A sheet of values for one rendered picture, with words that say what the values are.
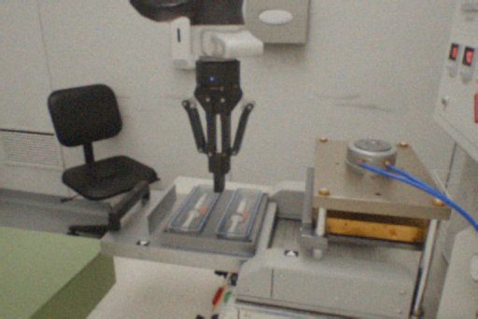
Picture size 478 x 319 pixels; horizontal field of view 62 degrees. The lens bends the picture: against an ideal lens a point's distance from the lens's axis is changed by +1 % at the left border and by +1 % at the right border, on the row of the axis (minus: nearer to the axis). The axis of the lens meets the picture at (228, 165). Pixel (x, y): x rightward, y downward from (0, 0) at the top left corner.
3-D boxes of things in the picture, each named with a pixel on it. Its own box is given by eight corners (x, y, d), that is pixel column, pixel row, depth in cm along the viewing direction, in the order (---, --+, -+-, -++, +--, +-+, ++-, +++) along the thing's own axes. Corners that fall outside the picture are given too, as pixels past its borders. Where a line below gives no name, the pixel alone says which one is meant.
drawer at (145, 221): (276, 217, 86) (278, 185, 83) (262, 281, 66) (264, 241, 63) (149, 204, 92) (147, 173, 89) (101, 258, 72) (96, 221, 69)
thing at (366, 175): (437, 189, 78) (450, 127, 74) (501, 291, 50) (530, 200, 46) (312, 179, 83) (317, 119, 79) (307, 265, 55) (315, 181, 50)
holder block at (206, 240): (268, 203, 84) (269, 192, 83) (253, 256, 66) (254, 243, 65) (194, 196, 87) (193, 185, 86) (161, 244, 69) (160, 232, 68)
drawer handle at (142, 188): (150, 197, 87) (149, 180, 85) (119, 231, 73) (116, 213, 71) (142, 196, 87) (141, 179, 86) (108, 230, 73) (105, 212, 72)
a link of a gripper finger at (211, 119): (212, 96, 65) (203, 95, 65) (212, 159, 69) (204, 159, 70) (218, 91, 69) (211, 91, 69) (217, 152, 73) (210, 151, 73)
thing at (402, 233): (403, 193, 77) (412, 147, 73) (432, 258, 57) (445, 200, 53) (313, 186, 80) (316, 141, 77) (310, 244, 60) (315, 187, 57)
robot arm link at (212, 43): (199, 22, 68) (200, 56, 70) (173, 25, 56) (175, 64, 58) (272, 23, 65) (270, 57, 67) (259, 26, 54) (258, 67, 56)
